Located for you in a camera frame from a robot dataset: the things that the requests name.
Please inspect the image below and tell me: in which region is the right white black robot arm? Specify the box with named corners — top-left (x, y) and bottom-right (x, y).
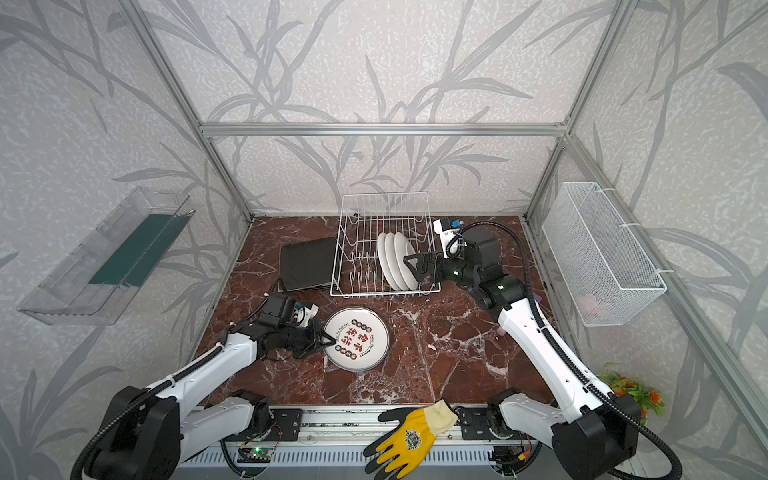
top-left (394, 219), bottom-right (683, 479)

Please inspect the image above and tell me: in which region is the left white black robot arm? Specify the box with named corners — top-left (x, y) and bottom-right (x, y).
top-left (70, 293), bottom-right (335, 479)

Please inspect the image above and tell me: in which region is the green circuit board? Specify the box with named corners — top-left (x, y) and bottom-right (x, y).
top-left (236, 442), bottom-right (277, 465)

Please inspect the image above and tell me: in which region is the pink object in basket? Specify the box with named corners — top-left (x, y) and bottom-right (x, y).
top-left (576, 294), bottom-right (604, 319)

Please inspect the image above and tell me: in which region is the yellow black work glove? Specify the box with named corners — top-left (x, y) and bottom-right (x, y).
top-left (363, 400), bottom-right (458, 480)

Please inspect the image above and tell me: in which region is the artificial flower plant pot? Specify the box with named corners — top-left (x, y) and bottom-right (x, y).
top-left (597, 363), bottom-right (665, 424)

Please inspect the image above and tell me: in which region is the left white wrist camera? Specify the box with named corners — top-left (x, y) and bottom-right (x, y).
top-left (294, 304), bottom-right (319, 328)

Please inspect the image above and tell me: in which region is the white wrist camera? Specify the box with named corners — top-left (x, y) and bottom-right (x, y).
top-left (433, 217), bottom-right (464, 258)
top-left (294, 304), bottom-right (319, 328)

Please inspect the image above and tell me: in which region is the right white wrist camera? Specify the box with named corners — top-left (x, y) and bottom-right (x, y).
top-left (433, 217), bottom-right (464, 258)

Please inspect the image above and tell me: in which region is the white wire dish rack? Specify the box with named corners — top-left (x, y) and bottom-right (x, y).
top-left (330, 191), bottom-right (441, 298)

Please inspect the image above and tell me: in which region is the aluminium mounting rail base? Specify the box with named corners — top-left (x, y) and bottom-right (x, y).
top-left (172, 405), bottom-right (535, 479)

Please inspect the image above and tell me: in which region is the white wire mesh wall basket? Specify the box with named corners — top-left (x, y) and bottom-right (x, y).
top-left (542, 182), bottom-right (667, 327)

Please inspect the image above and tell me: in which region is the clear acrylic wall shelf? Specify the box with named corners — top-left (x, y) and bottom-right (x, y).
top-left (18, 187), bottom-right (196, 326)

